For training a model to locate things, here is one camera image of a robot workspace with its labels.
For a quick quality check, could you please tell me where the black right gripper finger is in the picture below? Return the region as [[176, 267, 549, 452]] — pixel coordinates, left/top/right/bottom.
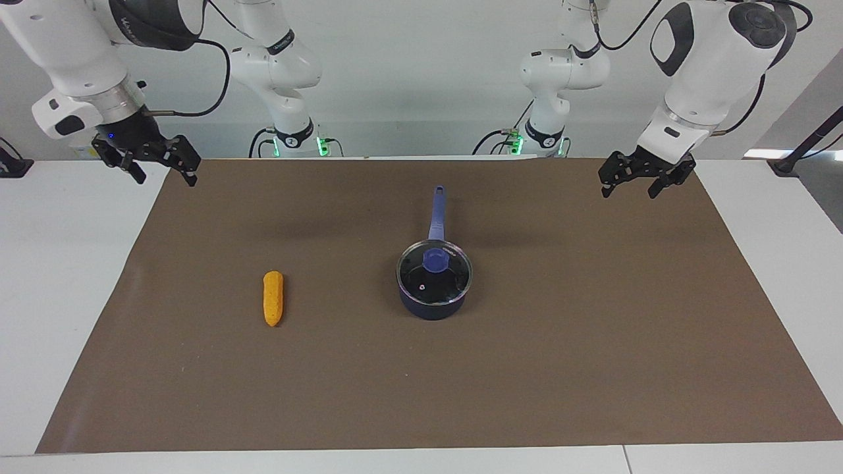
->
[[142, 134, 202, 188], [92, 136, 147, 186]]

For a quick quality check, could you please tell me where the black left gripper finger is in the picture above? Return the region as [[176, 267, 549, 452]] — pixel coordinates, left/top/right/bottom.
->
[[647, 157, 697, 200], [597, 151, 643, 200]]

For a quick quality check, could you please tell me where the yellow corn cob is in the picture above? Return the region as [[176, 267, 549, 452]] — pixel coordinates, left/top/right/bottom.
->
[[262, 271, 285, 328]]

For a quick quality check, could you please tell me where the glass lid with blue knob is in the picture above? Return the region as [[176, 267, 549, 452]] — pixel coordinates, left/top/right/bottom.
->
[[397, 240, 473, 308]]

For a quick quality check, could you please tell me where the black stand with pole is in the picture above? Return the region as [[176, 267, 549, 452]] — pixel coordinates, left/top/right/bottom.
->
[[769, 105, 843, 177]]

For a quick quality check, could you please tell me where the dark blue saucepan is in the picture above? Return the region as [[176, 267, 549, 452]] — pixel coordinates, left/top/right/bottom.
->
[[396, 185, 474, 321]]

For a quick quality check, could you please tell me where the brown table mat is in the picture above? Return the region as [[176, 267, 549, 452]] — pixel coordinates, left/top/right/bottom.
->
[[35, 157, 843, 455]]

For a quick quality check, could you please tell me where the black right arm base cable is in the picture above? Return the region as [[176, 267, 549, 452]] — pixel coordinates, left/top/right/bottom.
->
[[248, 126, 277, 159]]

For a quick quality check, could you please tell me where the black arm base cable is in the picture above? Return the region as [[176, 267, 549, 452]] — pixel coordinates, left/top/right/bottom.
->
[[248, 126, 277, 159], [472, 99, 535, 157]]

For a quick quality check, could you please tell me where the black right arm gripper cable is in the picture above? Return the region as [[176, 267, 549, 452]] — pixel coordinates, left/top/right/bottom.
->
[[142, 36, 232, 119]]

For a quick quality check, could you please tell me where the black arm gripper cable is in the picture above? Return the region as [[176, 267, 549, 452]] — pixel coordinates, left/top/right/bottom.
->
[[708, 0, 815, 138], [142, 36, 232, 119]]

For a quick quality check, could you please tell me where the black left arm gripper cable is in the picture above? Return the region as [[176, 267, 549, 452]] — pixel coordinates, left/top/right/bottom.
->
[[708, 0, 815, 138]]

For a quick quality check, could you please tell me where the black clamp mount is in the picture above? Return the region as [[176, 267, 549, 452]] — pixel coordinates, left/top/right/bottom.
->
[[0, 137, 35, 179]]

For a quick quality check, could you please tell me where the black left arm upper cable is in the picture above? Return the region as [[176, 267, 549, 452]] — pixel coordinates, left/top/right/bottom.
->
[[588, 0, 666, 52]]

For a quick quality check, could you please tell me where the black left arm base cable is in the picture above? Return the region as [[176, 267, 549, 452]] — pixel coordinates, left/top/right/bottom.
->
[[472, 99, 535, 157]]

